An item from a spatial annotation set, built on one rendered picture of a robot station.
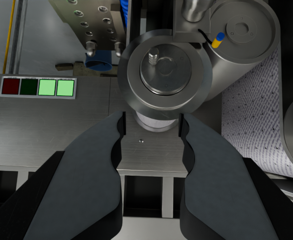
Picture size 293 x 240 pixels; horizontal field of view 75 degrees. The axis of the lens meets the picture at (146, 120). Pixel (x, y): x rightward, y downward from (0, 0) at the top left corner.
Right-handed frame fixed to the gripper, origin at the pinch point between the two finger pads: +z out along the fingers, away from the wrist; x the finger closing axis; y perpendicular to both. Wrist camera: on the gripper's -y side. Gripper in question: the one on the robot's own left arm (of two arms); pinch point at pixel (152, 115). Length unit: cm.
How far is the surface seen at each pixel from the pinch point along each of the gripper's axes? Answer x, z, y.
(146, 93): -0.8, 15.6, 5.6
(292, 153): 21.1, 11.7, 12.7
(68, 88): -27, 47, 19
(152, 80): 0.0, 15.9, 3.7
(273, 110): 19.5, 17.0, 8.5
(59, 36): -120, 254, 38
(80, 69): -117, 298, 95
